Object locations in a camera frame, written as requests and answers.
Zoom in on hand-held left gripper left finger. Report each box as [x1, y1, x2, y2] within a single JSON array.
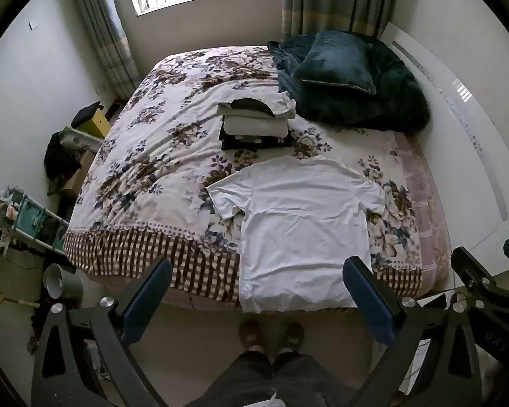
[[31, 256, 173, 407]]

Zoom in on dark green blanket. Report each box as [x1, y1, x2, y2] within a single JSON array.
[[267, 31, 432, 127]]

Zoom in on pink mattress cover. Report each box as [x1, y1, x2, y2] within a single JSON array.
[[395, 131, 453, 298]]

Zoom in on yellow chair with black seat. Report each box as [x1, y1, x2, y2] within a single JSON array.
[[71, 101, 112, 139]]

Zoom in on white t-shirt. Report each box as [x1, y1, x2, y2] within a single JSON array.
[[206, 155, 388, 314]]

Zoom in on person's slipper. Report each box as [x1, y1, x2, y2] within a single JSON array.
[[281, 321, 305, 351], [239, 320, 263, 349]]

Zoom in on grey waste bin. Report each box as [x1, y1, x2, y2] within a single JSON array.
[[42, 263, 84, 311]]

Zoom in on person's left slipper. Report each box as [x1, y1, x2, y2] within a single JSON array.
[[239, 320, 263, 349]]

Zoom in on floral bed sheet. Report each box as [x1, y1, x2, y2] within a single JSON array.
[[63, 46, 425, 312]]

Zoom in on grey box with black part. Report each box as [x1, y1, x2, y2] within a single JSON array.
[[223, 114, 290, 139]]

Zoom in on green storage rack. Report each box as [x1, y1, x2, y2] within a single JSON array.
[[0, 187, 69, 256]]

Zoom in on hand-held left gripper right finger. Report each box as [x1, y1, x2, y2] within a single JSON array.
[[342, 255, 480, 407]]

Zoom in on cardboard box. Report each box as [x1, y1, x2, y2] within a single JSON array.
[[59, 148, 96, 198]]

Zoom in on black folded garment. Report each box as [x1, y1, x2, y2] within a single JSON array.
[[219, 129, 293, 151]]

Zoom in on dark green pillow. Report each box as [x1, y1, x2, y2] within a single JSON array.
[[294, 32, 377, 95]]

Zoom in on person's right slipper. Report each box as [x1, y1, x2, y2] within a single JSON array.
[[281, 321, 305, 351]]

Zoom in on dark bag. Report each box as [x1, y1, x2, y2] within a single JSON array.
[[43, 129, 84, 179]]

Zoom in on person's dark trousers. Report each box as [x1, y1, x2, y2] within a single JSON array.
[[195, 349, 358, 407]]

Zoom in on white headboard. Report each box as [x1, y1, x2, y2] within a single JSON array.
[[379, 21, 509, 280]]

